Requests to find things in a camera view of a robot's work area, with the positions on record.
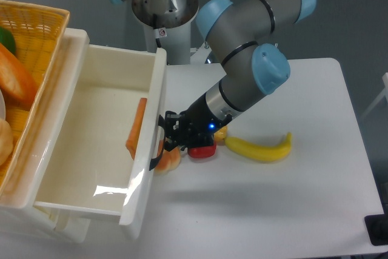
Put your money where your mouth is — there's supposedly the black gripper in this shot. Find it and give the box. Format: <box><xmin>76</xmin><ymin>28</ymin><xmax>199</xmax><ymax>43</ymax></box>
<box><xmin>158</xmin><ymin>95</ymin><xmax>221</xmax><ymax>152</ymax></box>

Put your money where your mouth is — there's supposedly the white drawer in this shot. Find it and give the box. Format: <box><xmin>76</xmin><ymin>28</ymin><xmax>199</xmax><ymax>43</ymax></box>
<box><xmin>35</xmin><ymin>45</ymin><xmax>166</xmax><ymax>234</ymax></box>

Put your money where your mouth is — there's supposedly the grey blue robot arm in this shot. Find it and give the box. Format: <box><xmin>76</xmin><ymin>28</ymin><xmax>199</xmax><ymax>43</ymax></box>
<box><xmin>111</xmin><ymin>0</ymin><xmax>316</xmax><ymax>150</ymax></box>

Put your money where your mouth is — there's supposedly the white drawer cabinet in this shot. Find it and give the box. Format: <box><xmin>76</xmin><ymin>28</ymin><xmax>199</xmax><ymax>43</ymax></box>
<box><xmin>0</xmin><ymin>27</ymin><xmax>143</xmax><ymax>244</ymax></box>

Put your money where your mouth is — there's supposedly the toy bread roll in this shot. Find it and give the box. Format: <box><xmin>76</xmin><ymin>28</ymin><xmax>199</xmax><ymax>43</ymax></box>
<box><xmin>152</xmin><ymin>140</ymin><xmax>181</xmax><ymax>175</ymax></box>

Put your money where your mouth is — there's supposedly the red toy bell pepper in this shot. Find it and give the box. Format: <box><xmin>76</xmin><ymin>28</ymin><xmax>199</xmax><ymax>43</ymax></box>
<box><xmin>187</xmin><ymin>144</ymin><xmax>216</xmax><ymax>159</ymax></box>

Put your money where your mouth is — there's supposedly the orange carrot slice toy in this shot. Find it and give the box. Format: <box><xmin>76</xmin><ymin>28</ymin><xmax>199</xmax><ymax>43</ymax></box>
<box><xmin>125</xmin><ymin>98</ymin><xmax>147</xmax><ymax>160</ymax></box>

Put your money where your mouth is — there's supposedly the yellow toy bell pepper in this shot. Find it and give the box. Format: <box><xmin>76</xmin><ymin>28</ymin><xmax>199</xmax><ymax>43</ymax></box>
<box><xmin>213</xmin><ymin>126</ymin><xmax>228</xmax><ymax>143</ymax></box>

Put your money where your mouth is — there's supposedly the yellow toy banana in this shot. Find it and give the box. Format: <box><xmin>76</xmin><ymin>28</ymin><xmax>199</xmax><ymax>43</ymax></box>
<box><xmin>224</xmin><ymin>132</ymin><xmax>293</xmax><ymax>163</ymax></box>

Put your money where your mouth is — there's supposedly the orange toy bread loaf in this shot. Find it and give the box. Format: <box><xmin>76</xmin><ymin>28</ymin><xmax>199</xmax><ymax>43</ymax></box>
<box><xmin>1</xmin><ymin>44</ymin><xmax>39</xmax><ymax>110</ymax></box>

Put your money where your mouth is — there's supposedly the beige toy bun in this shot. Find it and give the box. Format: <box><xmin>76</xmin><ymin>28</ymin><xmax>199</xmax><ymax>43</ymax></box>
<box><xmin>0</xmin><ymin>118</ymin><xmax>13</xmax><ymax>165</ymax></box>

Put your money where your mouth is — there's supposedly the yellow wicker basket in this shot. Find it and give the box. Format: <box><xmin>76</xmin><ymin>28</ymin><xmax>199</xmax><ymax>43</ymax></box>
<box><xmin>1</xmin><ymin>0</ymin><xmax>70</xmax><ymax>192</ymax></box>

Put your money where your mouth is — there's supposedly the green toy vegetable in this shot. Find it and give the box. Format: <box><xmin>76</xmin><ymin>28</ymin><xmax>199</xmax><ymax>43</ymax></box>
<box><xmin>0</xmin><ymin>27</ymin><xmax>16</xmax><ymax>55</ymax></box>

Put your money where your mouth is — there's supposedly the black device at edge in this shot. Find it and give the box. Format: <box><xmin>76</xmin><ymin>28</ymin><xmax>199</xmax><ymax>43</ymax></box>
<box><xmin>364</xmin><ymin>214</ymin><xmax>387</xmax><ymax>246</ymax></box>

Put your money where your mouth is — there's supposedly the white frame at right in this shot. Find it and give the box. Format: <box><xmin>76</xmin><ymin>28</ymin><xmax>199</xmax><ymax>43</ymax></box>
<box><xmin>360</xmin><ymin>72</ymin><xmax>388</xmax><ymax>121</ymax></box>

